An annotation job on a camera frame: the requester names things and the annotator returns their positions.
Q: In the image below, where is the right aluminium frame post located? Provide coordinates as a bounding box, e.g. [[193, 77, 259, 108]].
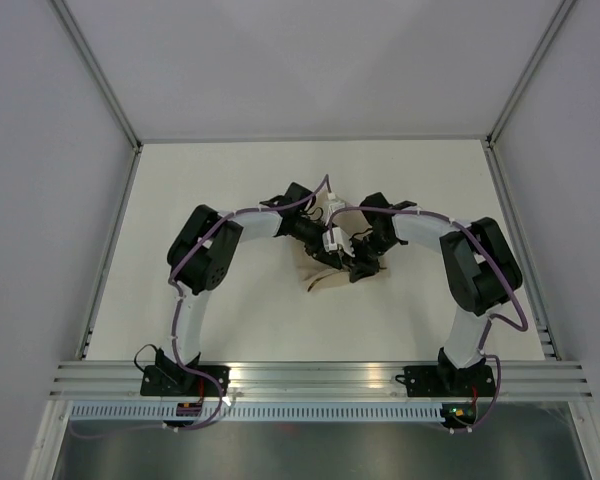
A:
[[481, 0, 579, 361]]

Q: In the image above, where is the left aluminium frame post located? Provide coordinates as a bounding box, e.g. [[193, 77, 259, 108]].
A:
[[48, 0, 142, 152]]

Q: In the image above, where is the aluminium front rail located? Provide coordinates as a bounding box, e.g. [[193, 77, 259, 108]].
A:
[[46, 360, 593, 402]]

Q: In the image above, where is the gold knife black handle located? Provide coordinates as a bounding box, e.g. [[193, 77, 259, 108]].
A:
[[306, 269, 346, 293]]

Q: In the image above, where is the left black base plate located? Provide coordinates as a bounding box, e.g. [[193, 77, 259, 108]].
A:
[[140, 364, 229, 398]]

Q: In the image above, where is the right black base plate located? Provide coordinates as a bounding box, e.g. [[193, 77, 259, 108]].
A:
[[402, 364, 496, 398]]

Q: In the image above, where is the beige cloth napkin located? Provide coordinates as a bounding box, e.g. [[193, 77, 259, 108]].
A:
[[292, 193, 387, 293]]

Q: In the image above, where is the white slotted cable duct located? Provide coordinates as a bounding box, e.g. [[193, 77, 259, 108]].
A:
[[70, 401, 443, 423]]

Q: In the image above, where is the purple cable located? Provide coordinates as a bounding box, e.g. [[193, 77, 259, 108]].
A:
[[69, 174, 341, 441], [327, 207, 529, 436]]

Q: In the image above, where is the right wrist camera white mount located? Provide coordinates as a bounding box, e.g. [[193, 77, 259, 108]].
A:
[[323, 192, 347, 217]]

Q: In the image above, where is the aluminium frame post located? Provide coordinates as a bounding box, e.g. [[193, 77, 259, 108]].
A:
[[481, 0, 579, 361], [48, 0, 142, 152]]

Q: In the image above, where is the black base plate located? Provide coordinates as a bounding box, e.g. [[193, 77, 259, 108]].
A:
[[140, 364, 229, 398], [402, 364, 496, 398]]

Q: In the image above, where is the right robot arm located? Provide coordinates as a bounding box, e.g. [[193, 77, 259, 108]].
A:
[[343, 192, 523, 398]]

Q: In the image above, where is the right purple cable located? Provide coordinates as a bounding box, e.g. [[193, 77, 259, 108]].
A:
[[327, 207, 529, 436]]

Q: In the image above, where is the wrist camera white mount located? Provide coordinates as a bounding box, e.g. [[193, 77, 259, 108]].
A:
[[322, 227, 355, 257], [323, 192, 347, 217]]

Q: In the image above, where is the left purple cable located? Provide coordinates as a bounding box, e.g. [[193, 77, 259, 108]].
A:
[[69, 174, 341, 441]]

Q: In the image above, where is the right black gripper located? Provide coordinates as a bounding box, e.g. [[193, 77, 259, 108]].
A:
[[341, 233, 398, 284]]

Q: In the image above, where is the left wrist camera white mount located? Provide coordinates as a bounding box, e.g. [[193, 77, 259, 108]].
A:
[[322, 227, 355, 257]]

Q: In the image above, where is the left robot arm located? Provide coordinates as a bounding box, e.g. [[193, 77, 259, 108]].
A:
[[140, 179, 376, 399]]

